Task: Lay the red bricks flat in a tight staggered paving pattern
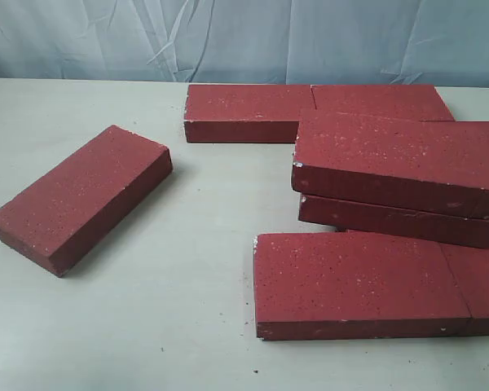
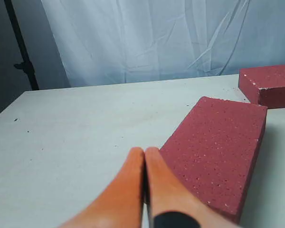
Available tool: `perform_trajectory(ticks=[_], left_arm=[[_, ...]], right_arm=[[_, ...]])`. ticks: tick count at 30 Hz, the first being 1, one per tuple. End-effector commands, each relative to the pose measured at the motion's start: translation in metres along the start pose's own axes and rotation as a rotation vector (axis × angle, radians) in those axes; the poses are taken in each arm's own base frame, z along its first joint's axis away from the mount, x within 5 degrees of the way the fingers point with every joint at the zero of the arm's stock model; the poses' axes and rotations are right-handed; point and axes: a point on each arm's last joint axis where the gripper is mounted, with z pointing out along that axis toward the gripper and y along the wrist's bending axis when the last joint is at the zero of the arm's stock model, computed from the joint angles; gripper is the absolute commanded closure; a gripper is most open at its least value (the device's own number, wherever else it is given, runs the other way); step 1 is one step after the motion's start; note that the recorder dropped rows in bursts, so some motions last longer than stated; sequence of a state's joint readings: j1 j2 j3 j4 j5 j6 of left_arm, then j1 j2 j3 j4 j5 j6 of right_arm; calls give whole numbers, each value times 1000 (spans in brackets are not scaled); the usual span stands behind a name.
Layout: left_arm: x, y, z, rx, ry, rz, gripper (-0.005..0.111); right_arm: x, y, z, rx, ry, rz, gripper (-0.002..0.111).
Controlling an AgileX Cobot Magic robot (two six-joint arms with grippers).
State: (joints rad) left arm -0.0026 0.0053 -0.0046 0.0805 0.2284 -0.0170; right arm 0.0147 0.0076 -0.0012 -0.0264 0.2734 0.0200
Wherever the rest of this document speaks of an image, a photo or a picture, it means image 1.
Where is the red brick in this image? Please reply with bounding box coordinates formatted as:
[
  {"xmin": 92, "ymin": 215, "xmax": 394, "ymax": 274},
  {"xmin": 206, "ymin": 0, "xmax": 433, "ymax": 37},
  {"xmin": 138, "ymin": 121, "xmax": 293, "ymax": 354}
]
[
  {"xmin": 441, "ymin": 244, "xmax": 489, "ymax": 336},
  {"xmin": 183, "ymin": 84, "xmax": 315, "ymax": 144},
  {"xmin": 298, "ymin": 195, "xmax": 489, "ymax": 248},
  {"xmin": 291, "ymin": 111, "xmax": 489, "ymax": 220},
  {"xmin": 0, "ymin": 125, "xmax": 173, "ymax": 277},
  {"xmin": 253, "ymin": 232, "xmax": 471, "ymax": 340},
  {"xmin": 311, "ymin": 85, "xmax": 455, "ymax": 121}
]

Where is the wrinkled blue-grey backdrop cloth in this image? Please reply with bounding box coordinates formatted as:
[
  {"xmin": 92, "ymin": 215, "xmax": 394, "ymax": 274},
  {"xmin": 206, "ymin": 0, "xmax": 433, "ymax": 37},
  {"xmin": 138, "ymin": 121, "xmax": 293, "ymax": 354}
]
[{"xmin": 0, "ymin": 1, "xmax": 489, "ymax": 87}]

